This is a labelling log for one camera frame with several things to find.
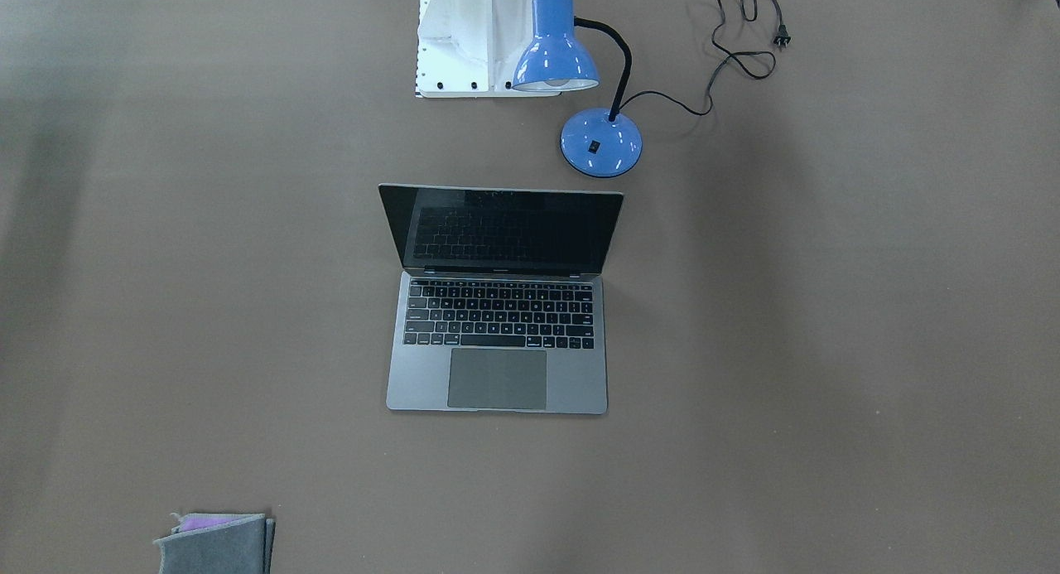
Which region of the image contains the grey laptop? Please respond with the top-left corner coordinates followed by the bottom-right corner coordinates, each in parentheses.
top-left (378, 184), bottom-right (624, 415)

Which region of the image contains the blue desk lamp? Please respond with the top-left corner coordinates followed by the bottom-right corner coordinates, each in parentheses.
top-left (512, 0), bottom-right (643, 178)

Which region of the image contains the folded grey cloth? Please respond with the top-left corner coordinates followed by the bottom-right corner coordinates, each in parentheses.
top-left (154, 513), bottom-right (276, 573)

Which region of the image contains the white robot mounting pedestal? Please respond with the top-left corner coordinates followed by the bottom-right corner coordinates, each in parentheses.
top-left (414, 0), bottom-right (553, 98)

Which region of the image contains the black lamp power cable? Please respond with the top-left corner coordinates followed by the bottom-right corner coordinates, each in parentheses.
top-left (623, 0), bottom-right (793, 118)

